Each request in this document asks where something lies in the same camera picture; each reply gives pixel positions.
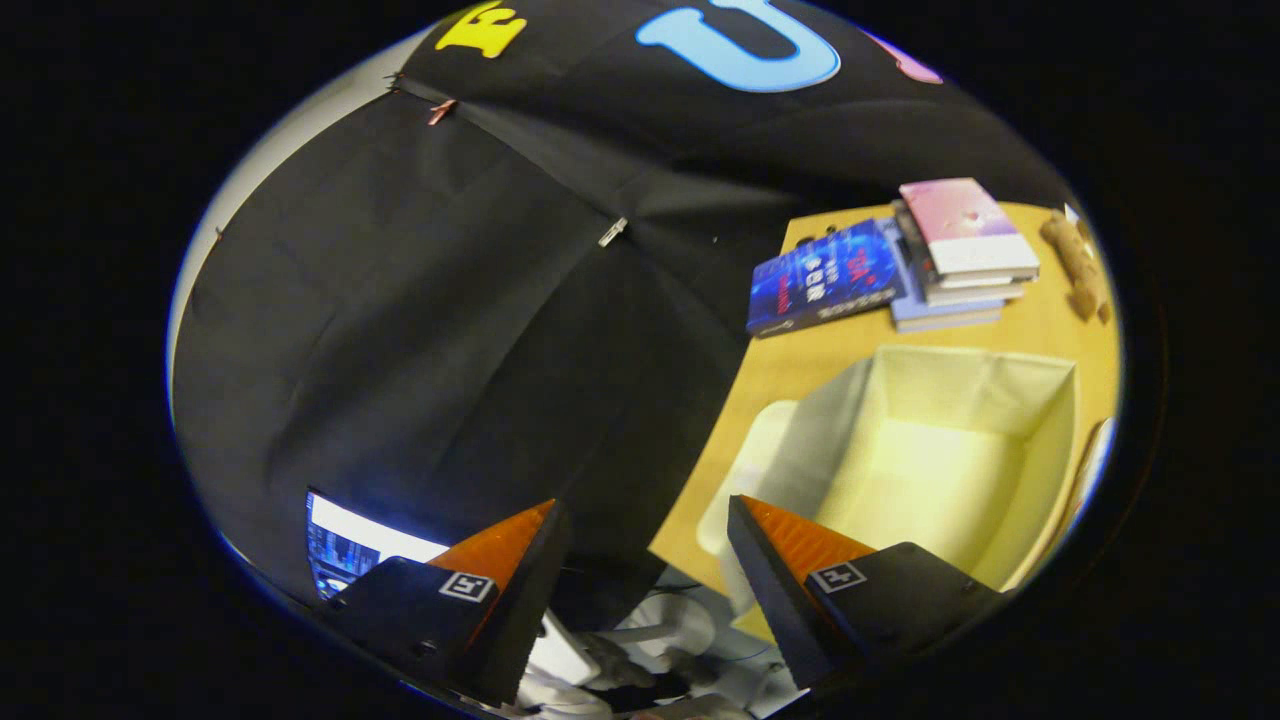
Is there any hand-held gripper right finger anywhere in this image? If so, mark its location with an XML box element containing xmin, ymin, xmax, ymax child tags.
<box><xmin>726</xmin><ymin>494</ymin><xmax>1003</xmax><ymax>693</ymax></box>

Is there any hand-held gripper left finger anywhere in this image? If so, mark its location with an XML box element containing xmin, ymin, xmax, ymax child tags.
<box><xmin>322</xmin><ymin>498</ymin><xmax>573</xmax><ymax>709</ymax></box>

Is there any fabric storage box with lid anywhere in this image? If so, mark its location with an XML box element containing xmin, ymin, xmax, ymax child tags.
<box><xmin>695</xmin><ymin>343</ymin><xmax>1086</xmax><ymax>641</ymax></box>

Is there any computer monitor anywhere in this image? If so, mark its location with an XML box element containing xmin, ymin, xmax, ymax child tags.
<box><xmin>305</xmin><ymin>488</ymin><xmax>449</xmax><ymax>603</ymax></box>

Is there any black backdrop cloth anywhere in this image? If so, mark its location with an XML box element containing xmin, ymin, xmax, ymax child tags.
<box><xmin>170</xmin><ymin>0</ymin><xmax>1076</xmax><ymax>611</ymax></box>

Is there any dark blue book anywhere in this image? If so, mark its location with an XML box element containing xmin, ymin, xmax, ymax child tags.
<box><xmin>745</xmin><ymin>218</ymin><xmax>906</xmax><ymax>339</ymax></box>

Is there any light blue book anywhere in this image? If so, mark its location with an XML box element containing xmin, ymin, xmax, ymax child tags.
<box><xmin>880</xmin><ymin>220</ymin><xmax>1006</xmax><ymax>333</ymax></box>

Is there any white book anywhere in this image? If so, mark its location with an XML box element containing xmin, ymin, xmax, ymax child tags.
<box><xmin>905</xmin><ymin>225</ymin><xmax>1026</xmax><ymax>307</ymax></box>

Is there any pink book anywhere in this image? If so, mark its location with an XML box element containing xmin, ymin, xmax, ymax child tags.
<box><xmin>898</xmin><ymin>177</ymin><xmax>1041</xmax><ymax>281</ymax></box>

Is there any brown plush toy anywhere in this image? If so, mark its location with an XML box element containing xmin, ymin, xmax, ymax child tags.
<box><xmin>1038</xmin><ymin>205</ymin><xmax>1113</xmax><ymax>326</ymax></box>

